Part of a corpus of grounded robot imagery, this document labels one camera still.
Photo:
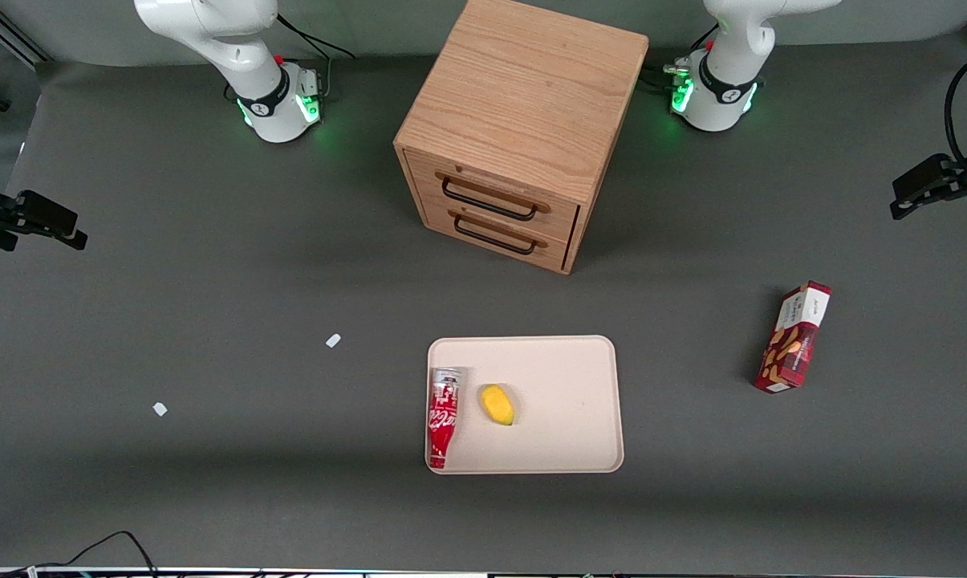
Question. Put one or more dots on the beige plastic tray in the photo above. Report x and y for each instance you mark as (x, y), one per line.
(563, 401)

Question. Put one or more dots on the red cookie box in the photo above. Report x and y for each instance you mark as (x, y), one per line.
(792, 345)

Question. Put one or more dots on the wooden drawer front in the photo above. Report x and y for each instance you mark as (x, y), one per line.
(499, 245)
(491, 172)

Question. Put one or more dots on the yellow mango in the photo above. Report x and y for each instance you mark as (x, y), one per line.
(497, 405)

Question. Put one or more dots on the red cola bottle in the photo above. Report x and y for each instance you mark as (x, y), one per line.
(443, 417)

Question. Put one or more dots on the white tape piece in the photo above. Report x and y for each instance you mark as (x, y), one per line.
(160, 409)
(333, 340)

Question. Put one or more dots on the wooden drawer cabinet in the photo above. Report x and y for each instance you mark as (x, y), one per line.
(523, 88)

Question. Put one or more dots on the black clamp mount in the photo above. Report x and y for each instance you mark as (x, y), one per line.
(928, 183)
(38, 215)

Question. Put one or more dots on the aluminium frame profile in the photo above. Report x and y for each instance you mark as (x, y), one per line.
(6, 30)

